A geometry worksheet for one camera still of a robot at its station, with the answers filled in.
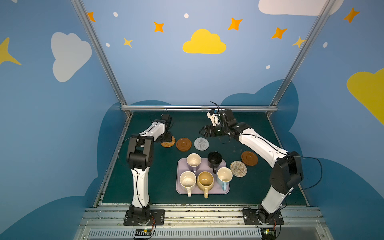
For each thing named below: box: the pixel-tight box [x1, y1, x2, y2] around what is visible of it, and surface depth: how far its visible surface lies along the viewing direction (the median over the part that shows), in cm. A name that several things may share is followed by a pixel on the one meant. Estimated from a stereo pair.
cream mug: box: [179, 171, 197, 197], surface depth 82 cm
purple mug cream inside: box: [186, 153, 202, 173], surface depth 90 cm
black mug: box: [207, 151, 223, 174], surface depth 90 cm
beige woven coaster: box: [230, 160, 248, 178], surface depth 93 cm
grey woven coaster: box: [193, 137, 210, 151], surface depth 106 cm
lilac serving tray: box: [176, 158, 230, 195], surface depth 86 cm
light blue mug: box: [216, 167, 233, 191], surface depth 82 cm
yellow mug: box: [197, 171, 215, 199], surface depth 80 cm
